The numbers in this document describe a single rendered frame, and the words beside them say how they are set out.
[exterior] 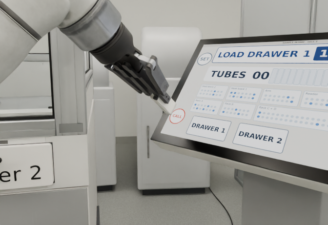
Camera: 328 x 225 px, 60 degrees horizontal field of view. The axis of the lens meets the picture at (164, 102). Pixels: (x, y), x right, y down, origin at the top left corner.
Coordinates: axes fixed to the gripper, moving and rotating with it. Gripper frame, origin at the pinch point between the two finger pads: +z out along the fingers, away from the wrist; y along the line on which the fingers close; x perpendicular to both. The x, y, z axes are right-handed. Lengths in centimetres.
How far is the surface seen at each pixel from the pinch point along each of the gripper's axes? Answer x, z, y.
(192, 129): 2.7, 6.1, -5.6
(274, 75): -12.5, 6.1, -18.7
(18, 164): 25.0, -2.7, 32.9
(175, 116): 0.3, 6.1, 0.4
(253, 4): -160, 107, 64
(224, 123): 0.0, 6.1, -12.2
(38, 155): 20.9, -1.0, 30.1
